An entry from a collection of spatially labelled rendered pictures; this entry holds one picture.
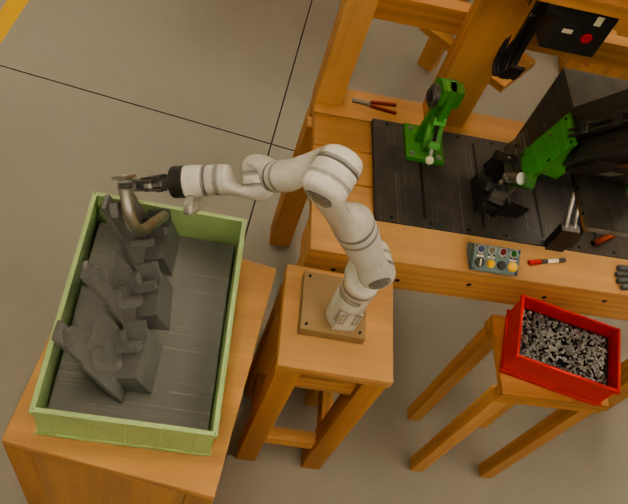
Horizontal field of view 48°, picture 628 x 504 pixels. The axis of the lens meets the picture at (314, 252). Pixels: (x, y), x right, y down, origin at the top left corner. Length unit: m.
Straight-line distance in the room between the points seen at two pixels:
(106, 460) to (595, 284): 1.51
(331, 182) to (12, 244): 1.96
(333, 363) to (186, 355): 0.39
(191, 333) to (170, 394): 0.18
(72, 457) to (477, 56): 1.62
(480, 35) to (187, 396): 1.35
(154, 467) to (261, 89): 2.31
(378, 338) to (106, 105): 1.98
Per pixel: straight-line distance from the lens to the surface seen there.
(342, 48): 2.28
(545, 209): 2.45
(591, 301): 2.41
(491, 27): 2.27
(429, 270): 2.14
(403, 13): 2.32
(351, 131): 2.38
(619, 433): 3.34
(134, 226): 1.74
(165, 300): 1.90
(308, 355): 1.92
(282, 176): 1.47
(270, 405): 2.17
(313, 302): 1.96
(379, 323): 2.03
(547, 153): 2.19
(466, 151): 2.46
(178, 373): 1.85
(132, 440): 1.80
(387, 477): 2.80
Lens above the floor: 2.55
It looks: 55 degrees down
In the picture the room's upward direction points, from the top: 23 degrees clockwise
